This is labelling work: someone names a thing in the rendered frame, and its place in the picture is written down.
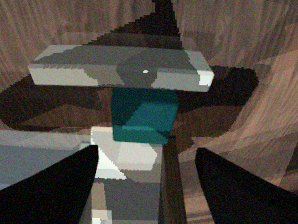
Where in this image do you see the teal block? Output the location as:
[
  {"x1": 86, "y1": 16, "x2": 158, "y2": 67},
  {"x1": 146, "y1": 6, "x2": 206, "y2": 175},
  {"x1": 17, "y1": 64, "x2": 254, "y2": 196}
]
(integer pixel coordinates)
[{"x1": 110, "y1": 87, "x2": 180, "y2": 145}]

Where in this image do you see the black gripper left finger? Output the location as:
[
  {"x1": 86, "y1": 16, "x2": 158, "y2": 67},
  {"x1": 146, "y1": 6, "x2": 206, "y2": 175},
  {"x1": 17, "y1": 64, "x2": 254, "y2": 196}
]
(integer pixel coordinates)
[{"x1": 0, "y1": 145, "x2": 100, "y2": 224}]

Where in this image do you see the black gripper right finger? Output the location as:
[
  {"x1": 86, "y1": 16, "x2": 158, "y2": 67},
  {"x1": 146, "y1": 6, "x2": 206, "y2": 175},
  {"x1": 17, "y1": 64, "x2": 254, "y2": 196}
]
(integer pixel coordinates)
[{"x1": 194, "y1": 148, "x2": 298, "y2": 224}]

